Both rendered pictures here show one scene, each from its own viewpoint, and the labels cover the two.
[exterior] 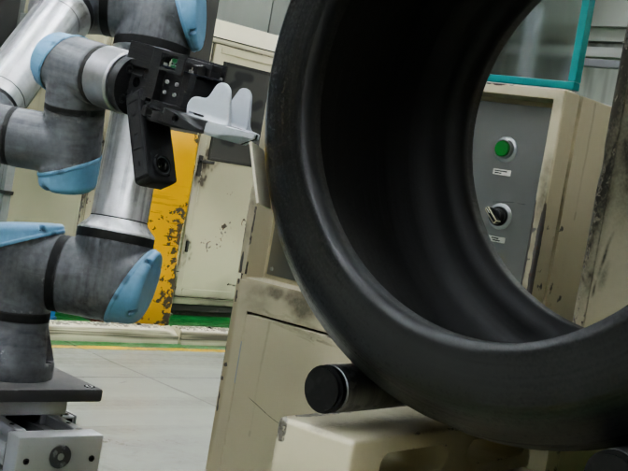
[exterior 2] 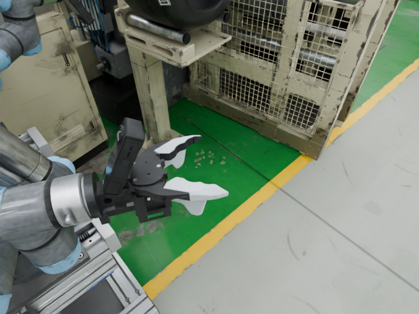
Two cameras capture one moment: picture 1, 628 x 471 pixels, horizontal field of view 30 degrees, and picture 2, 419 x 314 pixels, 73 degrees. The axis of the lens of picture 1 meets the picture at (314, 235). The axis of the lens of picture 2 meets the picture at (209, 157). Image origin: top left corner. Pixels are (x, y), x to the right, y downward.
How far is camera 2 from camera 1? 1.49 m
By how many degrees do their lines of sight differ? 88
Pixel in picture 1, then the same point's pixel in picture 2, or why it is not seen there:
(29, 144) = (29, 40)
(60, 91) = (28, 7)
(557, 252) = not seen: outside the picture
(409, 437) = not seen: hidden behind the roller
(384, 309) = (201, 12)
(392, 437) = not seen: hidden behind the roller
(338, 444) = (192, 46)
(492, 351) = (217, 7)
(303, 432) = (186, 50)
